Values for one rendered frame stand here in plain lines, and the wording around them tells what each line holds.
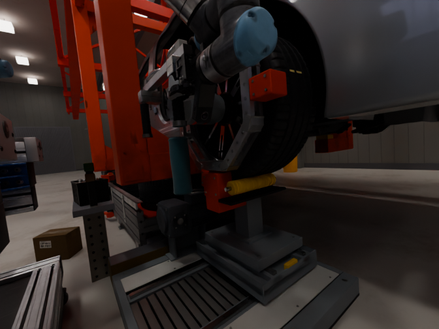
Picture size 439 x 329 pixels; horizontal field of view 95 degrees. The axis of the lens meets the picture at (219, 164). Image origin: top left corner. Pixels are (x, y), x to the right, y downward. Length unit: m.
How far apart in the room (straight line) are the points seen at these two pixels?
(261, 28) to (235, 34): 0.04
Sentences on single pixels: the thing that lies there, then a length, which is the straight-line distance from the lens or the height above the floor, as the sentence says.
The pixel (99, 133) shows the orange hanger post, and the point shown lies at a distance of 3.14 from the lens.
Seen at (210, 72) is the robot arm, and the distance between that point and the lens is 0.45.
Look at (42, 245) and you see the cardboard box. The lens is 1.92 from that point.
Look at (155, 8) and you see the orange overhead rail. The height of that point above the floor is 3.31.
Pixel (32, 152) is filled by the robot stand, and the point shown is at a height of 0.72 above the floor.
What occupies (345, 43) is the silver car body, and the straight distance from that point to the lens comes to 0.81.
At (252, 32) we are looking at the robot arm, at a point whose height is 0.84.
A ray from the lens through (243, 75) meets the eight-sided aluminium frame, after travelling 0.72.
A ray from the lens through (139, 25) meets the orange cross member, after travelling 3.81.
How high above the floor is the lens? 0.67
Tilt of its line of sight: 4 degrees down
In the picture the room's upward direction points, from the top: 5 degrees counter-clockwise
